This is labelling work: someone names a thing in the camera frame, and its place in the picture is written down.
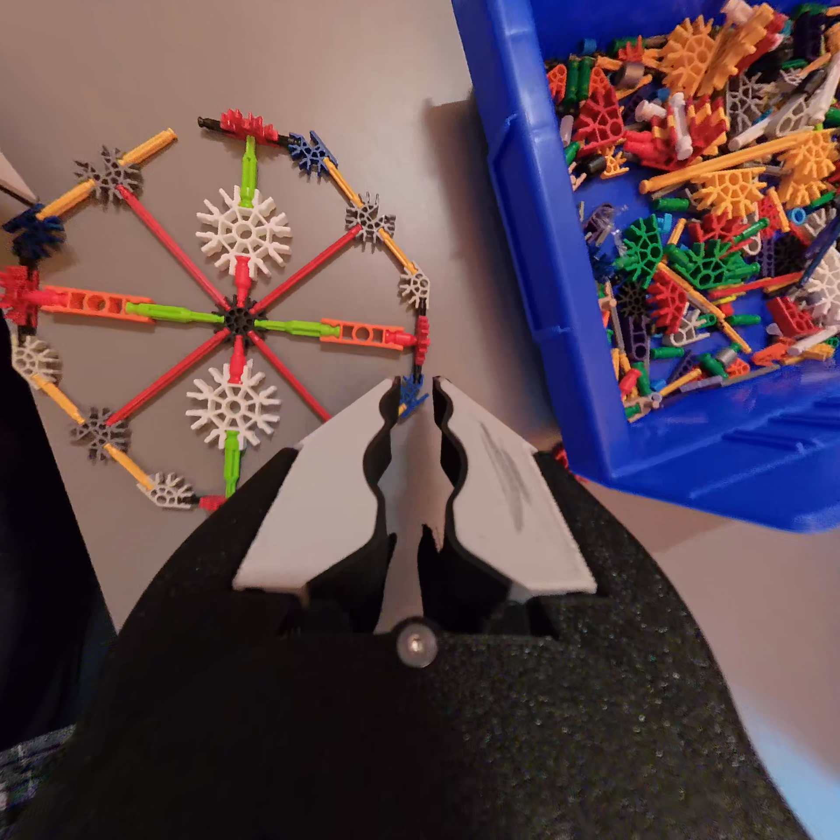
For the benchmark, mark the red clip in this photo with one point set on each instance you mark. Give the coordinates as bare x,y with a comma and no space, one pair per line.
249,128

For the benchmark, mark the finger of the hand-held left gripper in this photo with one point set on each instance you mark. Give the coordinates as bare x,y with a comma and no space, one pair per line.
13,180

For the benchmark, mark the pile of colourful toy pieces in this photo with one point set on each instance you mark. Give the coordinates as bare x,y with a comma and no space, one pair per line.
709,197

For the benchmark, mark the blue bin with toy pieces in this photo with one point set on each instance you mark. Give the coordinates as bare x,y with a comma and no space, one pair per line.
525,262

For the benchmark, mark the colourful spoked wheel model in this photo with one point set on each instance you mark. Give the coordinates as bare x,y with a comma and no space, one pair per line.
239,319

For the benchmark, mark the dark printed shirt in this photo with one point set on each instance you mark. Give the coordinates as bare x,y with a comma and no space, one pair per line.
39,558

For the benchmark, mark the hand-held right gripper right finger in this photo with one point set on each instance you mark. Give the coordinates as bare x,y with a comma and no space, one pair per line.
512,518

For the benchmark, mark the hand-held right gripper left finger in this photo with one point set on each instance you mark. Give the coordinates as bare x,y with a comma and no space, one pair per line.
315,518

